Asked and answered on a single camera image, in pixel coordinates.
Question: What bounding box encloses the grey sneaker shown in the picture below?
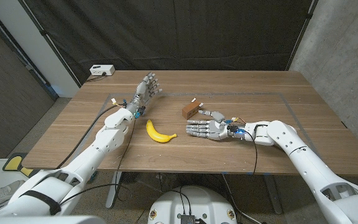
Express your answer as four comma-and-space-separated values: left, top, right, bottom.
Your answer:
0, 179, 27, 208

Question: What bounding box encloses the clear plastic screen protector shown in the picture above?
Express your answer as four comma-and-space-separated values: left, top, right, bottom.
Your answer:
190, 97, 204, 109

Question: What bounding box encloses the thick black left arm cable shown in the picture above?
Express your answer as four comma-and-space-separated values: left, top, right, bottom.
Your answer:
55, 104, 127, 170

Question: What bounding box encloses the black backdrop curtain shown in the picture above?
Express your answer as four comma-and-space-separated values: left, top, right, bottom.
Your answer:
19, 0, 318, 85

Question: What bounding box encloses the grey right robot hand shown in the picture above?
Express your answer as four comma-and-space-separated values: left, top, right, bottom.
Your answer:
185, 109, 247, 141

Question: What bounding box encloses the white power strip box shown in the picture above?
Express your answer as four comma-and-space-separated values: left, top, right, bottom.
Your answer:
89, 64, 116, 77

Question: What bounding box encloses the yellow toy banana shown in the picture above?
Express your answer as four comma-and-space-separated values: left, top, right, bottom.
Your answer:
145, 119, 178, 144

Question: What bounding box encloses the grey table leg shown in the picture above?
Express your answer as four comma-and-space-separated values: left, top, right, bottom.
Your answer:
262, 174, 284, 215
105, 170, 123, 208

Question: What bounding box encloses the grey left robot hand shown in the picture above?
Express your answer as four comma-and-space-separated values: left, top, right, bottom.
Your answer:
125, 72, 163, 119

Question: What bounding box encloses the brown toy block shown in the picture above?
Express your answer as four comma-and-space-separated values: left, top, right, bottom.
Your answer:
181, 101, 202, 120

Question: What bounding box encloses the white robot torso base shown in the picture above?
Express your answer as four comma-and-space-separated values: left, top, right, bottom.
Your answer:
147, 185, 238, 224

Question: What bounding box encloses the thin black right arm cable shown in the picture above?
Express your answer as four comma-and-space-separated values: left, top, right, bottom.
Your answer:
243, 129, 259, 175

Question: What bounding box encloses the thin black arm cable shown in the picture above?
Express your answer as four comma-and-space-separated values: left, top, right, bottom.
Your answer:
243, 129, 259, 175
59, 118, 136, 206

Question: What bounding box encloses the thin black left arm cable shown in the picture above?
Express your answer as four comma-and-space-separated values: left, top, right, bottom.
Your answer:
59, 118, 136, 206

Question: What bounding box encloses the black power strip cable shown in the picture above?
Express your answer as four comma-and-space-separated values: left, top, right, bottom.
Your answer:
85, 73, 107, 83

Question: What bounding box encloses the black round fan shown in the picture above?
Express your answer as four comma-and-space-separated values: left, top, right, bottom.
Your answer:
121, 171, 141, 184

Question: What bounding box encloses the black backdrop stand pole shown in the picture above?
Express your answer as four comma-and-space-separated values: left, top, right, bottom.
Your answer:
19, 0, 82, 88
286, 0, 318, 72

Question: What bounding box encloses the dark torso connector box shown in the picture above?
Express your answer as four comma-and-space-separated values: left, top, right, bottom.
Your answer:
180, 213, 207, 224

